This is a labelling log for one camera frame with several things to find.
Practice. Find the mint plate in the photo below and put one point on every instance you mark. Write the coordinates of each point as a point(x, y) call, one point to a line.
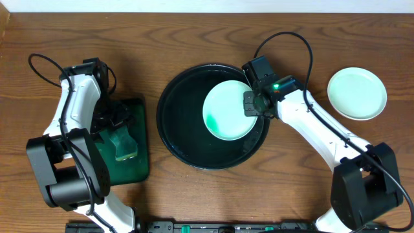
point(357, 93)
point(223, 111)

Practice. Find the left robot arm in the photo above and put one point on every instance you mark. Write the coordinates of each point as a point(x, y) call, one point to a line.
point(68, 167)

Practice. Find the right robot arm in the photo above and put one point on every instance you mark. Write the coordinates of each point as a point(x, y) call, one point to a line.
point(365, 182)

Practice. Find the black round tray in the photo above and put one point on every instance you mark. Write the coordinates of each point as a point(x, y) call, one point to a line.
point(181, 127)

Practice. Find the mint plate front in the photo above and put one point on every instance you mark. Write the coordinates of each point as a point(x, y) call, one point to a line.
point(357, 93)

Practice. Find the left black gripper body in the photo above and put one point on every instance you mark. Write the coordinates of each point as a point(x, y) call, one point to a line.
point(116, 121)

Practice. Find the green yellow sponge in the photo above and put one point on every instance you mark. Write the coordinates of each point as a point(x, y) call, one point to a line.
point(124, 144)

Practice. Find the dark green rectangular tray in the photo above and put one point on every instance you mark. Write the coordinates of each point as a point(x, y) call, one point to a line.
point(132, 170)

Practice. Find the black mounting rail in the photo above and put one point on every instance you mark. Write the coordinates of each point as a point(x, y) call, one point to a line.
point(169, 227)

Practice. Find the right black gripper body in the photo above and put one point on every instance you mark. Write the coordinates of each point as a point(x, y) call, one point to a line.
point(252, 105)

